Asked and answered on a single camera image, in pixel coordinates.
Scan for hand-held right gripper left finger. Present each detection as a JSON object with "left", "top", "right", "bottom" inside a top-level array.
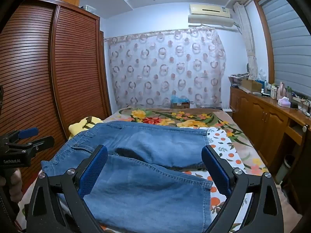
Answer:
[{"left": 25, "top": 145, "right": 108, "bottom": 233}]

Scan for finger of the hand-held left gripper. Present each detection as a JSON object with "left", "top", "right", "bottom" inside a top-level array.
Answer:
[
  {"left": 15, "top": 136, "right": 55, "bottom": 153},
  {"left": 5, "top": 127, "right": 39, "bottom": 146}
]

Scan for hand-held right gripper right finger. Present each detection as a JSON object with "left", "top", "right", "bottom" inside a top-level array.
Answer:
[{"left": 202, "top": 145, "right": 283, "bottom": 233}]

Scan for blue denim pants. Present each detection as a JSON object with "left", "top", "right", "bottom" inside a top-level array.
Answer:
[{"left": 41, "top": 121, "right": 214, "bottom": 230}]

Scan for person's left hand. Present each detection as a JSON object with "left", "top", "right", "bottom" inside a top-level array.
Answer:
[{"left": 0, "top": 169, "right": 23, "bottom": 201}]

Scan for orange print bedsheet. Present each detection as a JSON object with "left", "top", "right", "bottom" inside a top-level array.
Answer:
[{"left": 21, "top": 127, "right": 259, "bottom": 233}]

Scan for yellow pillow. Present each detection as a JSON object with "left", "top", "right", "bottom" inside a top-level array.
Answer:
[{"left": 68, "top": 116, "right": 104, "bottom": 140}]

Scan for grey trash bin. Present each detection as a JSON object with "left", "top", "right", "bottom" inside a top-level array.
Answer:
[{"left": 274, "top": 154, "right": 295, "bottom": 184}]

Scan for wooden sideboard cabinet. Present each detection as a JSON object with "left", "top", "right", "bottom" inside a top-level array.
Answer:
[{"left": 228, "top": 86, "right": 311, "bottom": 182}]

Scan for small printed cardboard box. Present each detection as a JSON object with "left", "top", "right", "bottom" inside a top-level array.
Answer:
[{"left": 171, "top": 101, "right": 190, "bottom": 109}]

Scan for wooden louvered wardrobe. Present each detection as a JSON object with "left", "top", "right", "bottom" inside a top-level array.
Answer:
[{"left": 0, "top": 0, "right": 112, "bottom": 192}]

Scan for floral blanket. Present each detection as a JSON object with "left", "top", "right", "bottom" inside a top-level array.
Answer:
[{"left": 103, "top": 107, "right": 270, "bottom": 175}]

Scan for blue plastic bag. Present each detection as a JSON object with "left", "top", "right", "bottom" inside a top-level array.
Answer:
[{"left": 171, "top": 95, "right": 190, "bottom": 103}]

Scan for open cardboard box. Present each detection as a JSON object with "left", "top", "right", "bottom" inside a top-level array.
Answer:
[{"left": 239, "top": 79, "right": 263, "bottom": 94}]

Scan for pink tissue box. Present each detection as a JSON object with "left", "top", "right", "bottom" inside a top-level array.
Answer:
[{"left": 277, "top": 97, "right": 291, "bottom": 108}]

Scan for circle print sheer curtain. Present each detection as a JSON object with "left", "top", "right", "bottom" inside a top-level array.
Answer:
[{"left": 104, "top": 28, "right": 226, "bottom": 110}]

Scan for beige window curtain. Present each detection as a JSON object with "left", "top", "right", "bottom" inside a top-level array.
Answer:
[{"left": 233, "top": 2, "right": 258, "bottom": 78}]

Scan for grey window blind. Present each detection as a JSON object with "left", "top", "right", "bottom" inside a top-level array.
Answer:
[{"left": 258, "top": 0, "right": 311, "bottom": 97}]

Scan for white air conditioner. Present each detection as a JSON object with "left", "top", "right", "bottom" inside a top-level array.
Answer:
[{"left": 188, "top": 3, "right": 240, "bottom": 28}]

